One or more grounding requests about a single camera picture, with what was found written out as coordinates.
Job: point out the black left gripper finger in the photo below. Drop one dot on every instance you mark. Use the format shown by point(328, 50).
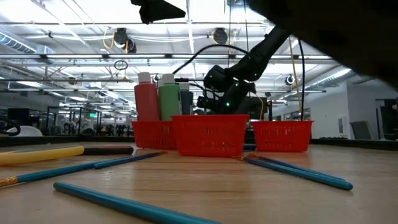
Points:
point(161, 11)

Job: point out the white paint bottle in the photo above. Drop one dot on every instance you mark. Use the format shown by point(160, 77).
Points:
point(159, 83)

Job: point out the red paint bottle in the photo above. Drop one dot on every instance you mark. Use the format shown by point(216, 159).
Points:
point(146, 99)

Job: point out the green paint bottle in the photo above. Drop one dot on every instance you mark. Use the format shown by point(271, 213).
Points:
point(169, 101)

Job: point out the dark blue paint bottle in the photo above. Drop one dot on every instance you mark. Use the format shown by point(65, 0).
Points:
point(186, 102)

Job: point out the red plastic basket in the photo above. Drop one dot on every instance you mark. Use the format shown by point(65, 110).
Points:
point(281, 135)
point(210, 135)
point(149, 135)

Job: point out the teal paint brush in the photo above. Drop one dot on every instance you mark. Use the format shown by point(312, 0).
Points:
point(130, 159)
point(304, 169)
point(298, 174)
point(133, 207)
point(56, 172)

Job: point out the yellow and black marker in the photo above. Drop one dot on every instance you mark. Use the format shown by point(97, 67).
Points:
point(37, 155)

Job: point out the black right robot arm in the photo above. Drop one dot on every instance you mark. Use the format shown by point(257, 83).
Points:
point(342, 37)

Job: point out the small black monitor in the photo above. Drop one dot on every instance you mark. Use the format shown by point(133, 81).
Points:
point(18, 114)

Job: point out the white rounded object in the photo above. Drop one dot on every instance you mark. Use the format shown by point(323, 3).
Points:
point(26, 131)

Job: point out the grey office chair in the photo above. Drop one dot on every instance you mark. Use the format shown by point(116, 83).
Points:
point(360, 130)

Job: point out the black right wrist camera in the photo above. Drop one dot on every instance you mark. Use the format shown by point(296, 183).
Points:
point(206, 104)

